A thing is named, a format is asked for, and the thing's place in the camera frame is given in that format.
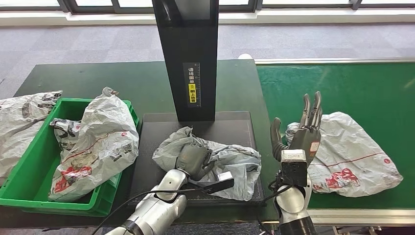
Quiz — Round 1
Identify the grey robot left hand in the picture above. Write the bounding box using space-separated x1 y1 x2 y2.
175 142 216 182

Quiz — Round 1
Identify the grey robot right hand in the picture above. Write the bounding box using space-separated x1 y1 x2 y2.
270 91 324 165

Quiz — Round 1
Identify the plain grey parcel bag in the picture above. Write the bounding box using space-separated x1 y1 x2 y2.
151 126 263 202

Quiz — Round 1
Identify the white parcel red building print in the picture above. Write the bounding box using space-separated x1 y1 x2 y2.
285 111 404 198

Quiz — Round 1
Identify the white parcel black red print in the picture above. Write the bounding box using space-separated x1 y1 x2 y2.
47 86 140 203

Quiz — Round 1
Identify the green conveyor belt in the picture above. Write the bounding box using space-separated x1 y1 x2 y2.
254 57 415 227

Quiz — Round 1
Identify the black inbound scanner machine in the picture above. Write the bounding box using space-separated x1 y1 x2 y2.
127 0 267 208

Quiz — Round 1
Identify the white black-print parcel bag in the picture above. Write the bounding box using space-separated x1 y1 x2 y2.
0 91 63 186

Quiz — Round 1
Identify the black yellow instruction label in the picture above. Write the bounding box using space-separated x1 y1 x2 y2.
182 62 201 108

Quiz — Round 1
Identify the white window sill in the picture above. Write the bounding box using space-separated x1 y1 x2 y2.
0 8 415 26

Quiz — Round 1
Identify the green plastic crate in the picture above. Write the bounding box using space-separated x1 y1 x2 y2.
0 97 140 217

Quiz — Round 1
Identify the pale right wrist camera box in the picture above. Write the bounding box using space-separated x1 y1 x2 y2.
280 149 308 188

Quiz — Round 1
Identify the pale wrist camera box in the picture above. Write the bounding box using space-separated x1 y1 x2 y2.
280 149 308 188
188 172 235 195

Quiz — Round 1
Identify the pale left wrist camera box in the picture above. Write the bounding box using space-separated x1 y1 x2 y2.
188 172 235 195

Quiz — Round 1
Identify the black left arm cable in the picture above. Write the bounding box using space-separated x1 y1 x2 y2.
91 187 208 235

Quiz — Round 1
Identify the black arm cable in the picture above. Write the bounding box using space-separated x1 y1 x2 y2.
257 173 286 235
91 187 208 235

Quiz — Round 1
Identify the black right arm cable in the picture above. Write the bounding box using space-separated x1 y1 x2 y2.
257 173 286 235

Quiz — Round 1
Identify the dark window frame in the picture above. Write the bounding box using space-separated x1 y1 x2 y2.
0 0 415 14

